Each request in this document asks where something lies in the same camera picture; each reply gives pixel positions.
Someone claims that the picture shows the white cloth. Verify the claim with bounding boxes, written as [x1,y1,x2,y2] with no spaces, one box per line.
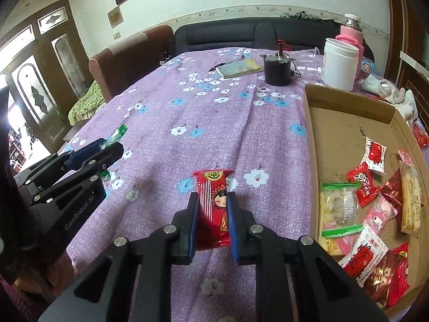
[361,74,418,130]

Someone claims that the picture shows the clear green-edged snack packet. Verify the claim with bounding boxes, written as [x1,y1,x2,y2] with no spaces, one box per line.
[318,181,365,239]
[100,124,128,180]

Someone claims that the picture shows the small pink rabbit snack packet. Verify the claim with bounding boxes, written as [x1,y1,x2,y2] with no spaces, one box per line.
[363,194,398,233]

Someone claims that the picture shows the black leather sofa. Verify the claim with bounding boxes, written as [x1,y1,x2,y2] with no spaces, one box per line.
[172,18,374,61]

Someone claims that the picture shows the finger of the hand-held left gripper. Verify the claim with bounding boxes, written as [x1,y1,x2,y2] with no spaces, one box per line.
[13,138,107,188]
[28,142,124,205]

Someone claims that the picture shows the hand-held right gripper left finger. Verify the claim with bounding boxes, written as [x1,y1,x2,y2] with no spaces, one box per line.
[38,191,200,322]

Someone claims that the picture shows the long pink snack packet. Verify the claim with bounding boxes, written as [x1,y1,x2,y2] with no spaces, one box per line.
[330,234,367,252]

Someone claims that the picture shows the red doll print snack packet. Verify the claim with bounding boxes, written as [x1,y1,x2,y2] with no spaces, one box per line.
[193,169,236,251]

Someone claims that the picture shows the yellow blue notebook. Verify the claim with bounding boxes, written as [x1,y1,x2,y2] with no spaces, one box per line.
[215,58,264,80]

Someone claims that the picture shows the small white red snack packet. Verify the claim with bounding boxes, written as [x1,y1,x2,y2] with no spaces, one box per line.
[364,137,388,175]

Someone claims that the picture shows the purple floral tablecloth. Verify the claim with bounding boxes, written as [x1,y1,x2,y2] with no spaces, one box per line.
[64,47,429,322]

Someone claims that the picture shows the small yellow framed certificate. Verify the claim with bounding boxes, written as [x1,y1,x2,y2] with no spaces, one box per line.
[107,6,123,29]

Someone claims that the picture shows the green patterned blanket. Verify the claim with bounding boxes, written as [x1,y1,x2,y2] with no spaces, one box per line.
[68,80,106,125]

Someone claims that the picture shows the red cartoon face snack packet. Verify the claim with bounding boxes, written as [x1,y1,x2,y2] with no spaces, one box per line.
[346,162,382,208]

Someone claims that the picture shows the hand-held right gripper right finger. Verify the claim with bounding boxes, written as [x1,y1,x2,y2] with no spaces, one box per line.
[227,191,391,322]

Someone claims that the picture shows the large white red snack packet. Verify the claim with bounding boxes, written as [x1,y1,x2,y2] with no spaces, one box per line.
[338,224,390,288]

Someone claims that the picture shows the wooden door with glass panels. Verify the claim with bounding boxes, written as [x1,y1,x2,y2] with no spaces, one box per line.
[0,0,95,155]

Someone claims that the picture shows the white plastic jar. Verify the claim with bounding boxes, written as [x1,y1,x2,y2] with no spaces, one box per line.
[321,38,360,92]

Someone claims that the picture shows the brown armchair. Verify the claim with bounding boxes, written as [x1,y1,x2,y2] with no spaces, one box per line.
[89,24,174,103]

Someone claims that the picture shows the black cup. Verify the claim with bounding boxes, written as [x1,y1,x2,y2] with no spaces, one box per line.
[262,50,296,86]

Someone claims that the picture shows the cardboard box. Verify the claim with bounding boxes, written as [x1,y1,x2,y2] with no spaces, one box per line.
[302,84,429,322]

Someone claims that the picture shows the dark red snack packet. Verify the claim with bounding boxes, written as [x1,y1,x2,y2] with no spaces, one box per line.
[380,169,403,224]

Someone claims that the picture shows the brown gold snack packet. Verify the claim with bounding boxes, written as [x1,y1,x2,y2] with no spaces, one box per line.
[362,250,408,307]

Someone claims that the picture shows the dark clothes pile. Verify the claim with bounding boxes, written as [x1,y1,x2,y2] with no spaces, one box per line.
[281,11,339,24]

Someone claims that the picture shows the clear plastic cup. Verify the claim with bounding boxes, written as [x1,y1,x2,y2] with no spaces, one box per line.
[298,47,326,78]

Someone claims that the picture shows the bottle with pink sleeve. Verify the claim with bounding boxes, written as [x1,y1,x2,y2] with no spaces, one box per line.
[339,13,366,66]

